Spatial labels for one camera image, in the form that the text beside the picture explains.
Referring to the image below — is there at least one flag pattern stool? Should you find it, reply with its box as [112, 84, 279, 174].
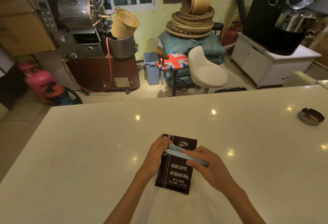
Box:
[156, 46, 190, 97]

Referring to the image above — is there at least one steel cooling bin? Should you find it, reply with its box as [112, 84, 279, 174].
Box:
[106, 36, 139, 59]

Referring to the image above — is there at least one black metal chair frame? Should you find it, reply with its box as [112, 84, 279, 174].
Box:
[212, 86, 247, 94]

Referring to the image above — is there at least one pile of blue-green sacks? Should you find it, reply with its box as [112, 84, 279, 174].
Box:
[158, 30, 227, 89]

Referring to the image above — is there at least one orange gas hose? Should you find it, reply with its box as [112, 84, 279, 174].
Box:
[63, 37, 114, 94]

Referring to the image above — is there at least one brown woven basket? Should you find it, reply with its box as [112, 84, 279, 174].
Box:
[181, 0, 211, 16]

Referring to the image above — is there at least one person's right forearm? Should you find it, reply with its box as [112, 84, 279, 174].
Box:
[221, 182, 267, 224]

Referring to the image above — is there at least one pink gas cylinder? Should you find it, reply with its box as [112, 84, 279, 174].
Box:
[18, 61, 66, 104]

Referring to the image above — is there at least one tall woven basket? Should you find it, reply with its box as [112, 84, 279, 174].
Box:
[111, 7, 139, 40]

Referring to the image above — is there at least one brown cardboard box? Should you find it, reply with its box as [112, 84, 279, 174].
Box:
[0, 0, 56, 57]

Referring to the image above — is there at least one black coffee roaster machine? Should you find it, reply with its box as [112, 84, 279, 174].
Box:
[242, 0, 328, 56]

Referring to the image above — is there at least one blue trash bin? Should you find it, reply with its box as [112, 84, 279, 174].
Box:
[143, 52, 161, 85]

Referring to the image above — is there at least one black bag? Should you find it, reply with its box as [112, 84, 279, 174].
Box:
[0, 65, 29, 111]

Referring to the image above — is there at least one person's right hand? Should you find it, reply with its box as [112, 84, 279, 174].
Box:
[181, 146, 238, 194]

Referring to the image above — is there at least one dark round ashtray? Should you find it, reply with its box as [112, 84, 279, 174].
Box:
[297, 108, 325, 126]

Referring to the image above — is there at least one person's left hand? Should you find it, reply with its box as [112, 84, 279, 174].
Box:
[142, 135, 174, 180]

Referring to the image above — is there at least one silver coffee roaster machine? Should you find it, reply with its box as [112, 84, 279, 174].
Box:
[36, 0, 141, 94]

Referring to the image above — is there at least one light blue bag clip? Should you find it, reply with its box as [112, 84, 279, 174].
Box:
[163, 143, 210, 167]

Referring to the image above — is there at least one red gas cylinder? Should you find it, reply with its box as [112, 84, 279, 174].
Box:
[222, 21, 242, 54]

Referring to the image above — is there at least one dark brown coffee bag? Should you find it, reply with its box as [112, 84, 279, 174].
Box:
[155, 133, 198, 196]

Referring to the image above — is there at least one white bar chair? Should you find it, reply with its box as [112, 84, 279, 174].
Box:
[188, 45, 228, 94]

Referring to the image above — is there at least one blue black floor appliance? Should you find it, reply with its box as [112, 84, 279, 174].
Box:
[52, 86, 83, 106]

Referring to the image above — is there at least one white low cabinet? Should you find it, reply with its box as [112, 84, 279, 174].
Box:
[231, 32, 322, 89]

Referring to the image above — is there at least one person's left forearm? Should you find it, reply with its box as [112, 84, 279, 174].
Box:
[104, 168, 154, 224]

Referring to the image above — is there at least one stack of woven trays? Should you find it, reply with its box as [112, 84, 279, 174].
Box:
[166, 6, 216, 39]

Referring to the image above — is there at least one black round stool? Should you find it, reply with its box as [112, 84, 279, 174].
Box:
[212, 22, 224, 41]

